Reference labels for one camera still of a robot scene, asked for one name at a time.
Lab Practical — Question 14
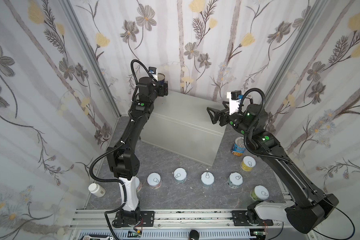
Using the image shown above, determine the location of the red label can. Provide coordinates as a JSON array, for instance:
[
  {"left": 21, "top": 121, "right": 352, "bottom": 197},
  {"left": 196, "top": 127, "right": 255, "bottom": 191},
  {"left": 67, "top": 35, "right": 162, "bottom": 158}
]
[{"left": 147, "top": 173, "right": 162, "bottom": 190}]

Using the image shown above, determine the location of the lime label can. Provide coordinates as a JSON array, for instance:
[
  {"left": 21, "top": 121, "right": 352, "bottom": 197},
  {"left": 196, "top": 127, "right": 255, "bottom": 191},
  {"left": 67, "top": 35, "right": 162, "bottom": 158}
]
[{"left": 251, "top": 185, "right": 270, "bottom": 201}]

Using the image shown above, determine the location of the teal label can centre-left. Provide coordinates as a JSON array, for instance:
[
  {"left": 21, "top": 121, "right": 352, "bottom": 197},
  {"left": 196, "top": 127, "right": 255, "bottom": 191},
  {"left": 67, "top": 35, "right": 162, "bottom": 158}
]
[{"left": 174, "top": 168, "right": 187, "bottom": 184}]

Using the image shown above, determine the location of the grey metal cabinet box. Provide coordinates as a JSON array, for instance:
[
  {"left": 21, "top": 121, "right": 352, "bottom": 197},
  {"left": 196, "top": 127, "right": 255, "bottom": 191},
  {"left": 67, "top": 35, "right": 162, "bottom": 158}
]
[{"left": 140, "top": 91, "right": 225, "bottom": 166}]

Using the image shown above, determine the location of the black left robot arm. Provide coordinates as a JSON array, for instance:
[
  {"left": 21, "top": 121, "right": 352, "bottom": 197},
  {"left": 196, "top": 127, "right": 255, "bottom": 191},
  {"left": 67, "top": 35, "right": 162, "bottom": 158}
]
[{"left": 107, "top": 77, "right": 169, "bottom": 225}]

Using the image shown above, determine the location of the dark chopped tomatoes can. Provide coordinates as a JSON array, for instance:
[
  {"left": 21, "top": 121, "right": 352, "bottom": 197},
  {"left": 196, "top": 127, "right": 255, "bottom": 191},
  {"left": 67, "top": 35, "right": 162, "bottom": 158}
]
[{"left": 157, "top": 73, "right": 168, "bottom": 88}]

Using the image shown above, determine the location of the aluminium corner frame left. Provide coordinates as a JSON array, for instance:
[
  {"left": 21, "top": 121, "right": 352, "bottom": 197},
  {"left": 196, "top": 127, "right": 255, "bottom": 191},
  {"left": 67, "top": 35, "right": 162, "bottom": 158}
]
[{"left": 59, "top": 0, "right": 122, "bottom": 118}]

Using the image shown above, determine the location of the aluminium corner frame right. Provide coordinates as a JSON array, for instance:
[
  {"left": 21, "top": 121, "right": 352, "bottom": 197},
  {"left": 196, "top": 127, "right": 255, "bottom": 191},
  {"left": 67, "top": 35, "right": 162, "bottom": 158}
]
[{"left": 266, "top": 0, "right": 329, "bottom": 106}]

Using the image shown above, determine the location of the white pill bottle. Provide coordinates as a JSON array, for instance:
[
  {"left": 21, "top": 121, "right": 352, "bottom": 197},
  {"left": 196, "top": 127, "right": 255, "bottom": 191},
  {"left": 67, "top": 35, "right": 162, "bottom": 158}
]
[{"left": 88, "top": 183, "right": 106, "bottom": 198}]

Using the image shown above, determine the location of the aluminium corner frame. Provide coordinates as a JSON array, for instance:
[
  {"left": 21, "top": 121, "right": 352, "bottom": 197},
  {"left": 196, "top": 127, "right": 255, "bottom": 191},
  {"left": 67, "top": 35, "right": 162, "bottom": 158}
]
[
  {"left": 59, "top": 0, "right": 122, "bottom": 118},
  {"left": 266, "top": 0, "right": 329, "bottom": 106}
]

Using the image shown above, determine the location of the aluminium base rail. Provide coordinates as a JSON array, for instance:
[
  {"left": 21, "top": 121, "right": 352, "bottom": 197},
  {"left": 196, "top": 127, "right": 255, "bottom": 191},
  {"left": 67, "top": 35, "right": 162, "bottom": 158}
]
[{"left": 68, "top": 208, "right": 316, "bottom": 240}]

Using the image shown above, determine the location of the green label can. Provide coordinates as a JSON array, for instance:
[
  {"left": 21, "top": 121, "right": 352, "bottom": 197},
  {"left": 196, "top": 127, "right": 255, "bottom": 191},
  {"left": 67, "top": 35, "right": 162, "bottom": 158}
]
[{"left": 227, "top": 172, "right": 244, "bottom": 189}]

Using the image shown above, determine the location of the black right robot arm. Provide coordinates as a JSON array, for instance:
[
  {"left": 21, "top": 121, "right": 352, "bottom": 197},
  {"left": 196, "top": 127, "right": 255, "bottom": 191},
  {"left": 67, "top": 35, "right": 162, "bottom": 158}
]
[{"left": 207, "top": 104, "right": 339, "bottom": 234}]

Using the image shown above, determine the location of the blue label tall can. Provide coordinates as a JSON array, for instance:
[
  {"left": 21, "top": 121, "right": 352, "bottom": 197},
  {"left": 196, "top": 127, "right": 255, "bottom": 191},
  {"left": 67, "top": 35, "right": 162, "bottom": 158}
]
[{"left": 231, "top": 137, "right": 246, "bottom": 157}]

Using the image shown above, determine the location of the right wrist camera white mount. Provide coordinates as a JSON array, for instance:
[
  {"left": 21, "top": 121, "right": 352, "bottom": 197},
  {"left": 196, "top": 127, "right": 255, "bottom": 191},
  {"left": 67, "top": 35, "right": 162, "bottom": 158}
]
[{"left": 227, "top": 90, "right": 243, "bottom": 115}]

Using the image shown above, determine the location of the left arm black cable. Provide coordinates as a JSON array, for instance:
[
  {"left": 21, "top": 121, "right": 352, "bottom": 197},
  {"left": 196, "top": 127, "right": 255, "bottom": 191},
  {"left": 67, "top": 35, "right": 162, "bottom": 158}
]
[{"left": 88, "top": 59, "right": 152, "bottom": 240}]

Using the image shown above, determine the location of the yellow label can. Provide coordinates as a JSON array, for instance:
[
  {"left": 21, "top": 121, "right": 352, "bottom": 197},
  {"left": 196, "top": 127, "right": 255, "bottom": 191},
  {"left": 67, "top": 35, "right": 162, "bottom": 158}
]
[{"left": 241, "top": 156, "right": 256, "bottom": 172}]

